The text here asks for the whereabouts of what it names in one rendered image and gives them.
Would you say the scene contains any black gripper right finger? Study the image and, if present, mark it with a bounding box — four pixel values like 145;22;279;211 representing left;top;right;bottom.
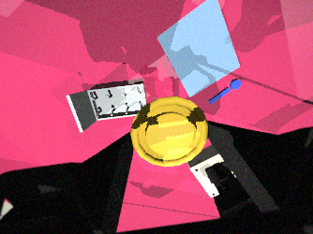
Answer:
207;121;313;212

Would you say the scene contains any yellow plate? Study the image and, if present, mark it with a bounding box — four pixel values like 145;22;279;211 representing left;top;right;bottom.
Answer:
130;96;209;167

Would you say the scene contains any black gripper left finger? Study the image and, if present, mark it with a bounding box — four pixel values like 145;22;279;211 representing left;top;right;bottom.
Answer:
0;132;134;234

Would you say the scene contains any white dish rack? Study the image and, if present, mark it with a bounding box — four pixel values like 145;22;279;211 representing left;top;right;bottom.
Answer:
66;83;147;132

